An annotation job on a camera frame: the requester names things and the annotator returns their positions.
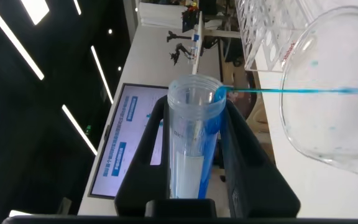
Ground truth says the long ceiling light strip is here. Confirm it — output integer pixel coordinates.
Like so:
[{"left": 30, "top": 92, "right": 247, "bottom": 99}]
[
  {"left": 0, "top": 0, "right": 45, "bottom": 81},
  {"left": 61, "top": 104, "right": 98, "bottom": 156}
]

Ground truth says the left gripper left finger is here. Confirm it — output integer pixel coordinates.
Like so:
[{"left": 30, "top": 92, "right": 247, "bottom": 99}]
[{"left": 114, "top": 95, "right": 171, "bottom": 218}]

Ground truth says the square ceiling light panel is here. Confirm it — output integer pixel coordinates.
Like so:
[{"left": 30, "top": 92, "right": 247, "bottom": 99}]
[{"left": 20, "top": 0, "right": 50, "bottom": 26}]

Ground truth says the white standing desk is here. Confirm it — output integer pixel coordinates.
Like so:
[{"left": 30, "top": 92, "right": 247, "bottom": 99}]
[{"left": 190, "top": 12, "right": 205, "bottom": 75}]

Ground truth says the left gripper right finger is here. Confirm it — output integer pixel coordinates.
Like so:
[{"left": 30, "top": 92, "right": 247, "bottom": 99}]
[{"left": 221, "top": 100, "right": 301, "bottom": 218}]

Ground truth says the clear glass beaker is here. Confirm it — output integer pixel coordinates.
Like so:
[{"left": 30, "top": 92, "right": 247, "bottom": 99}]
[{"left": 279, "top": 5, "right": 358, "bottom": 176}]

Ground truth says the large wall display screen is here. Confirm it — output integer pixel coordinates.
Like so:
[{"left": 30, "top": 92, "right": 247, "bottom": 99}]
[{"left": 88, "top": 82, "right": 171, "bottom": 200}]

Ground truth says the clear plastic test tube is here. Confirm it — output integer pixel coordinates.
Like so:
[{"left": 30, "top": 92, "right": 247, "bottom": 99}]
[{"left": 167, "top": 73, "right": 228, "bottom": 200}]

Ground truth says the clear acrylic test tube rack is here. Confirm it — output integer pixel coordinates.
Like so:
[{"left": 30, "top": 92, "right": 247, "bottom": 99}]
[{"left": 234, "top": 0, "right": 358, "bottom": 74}]

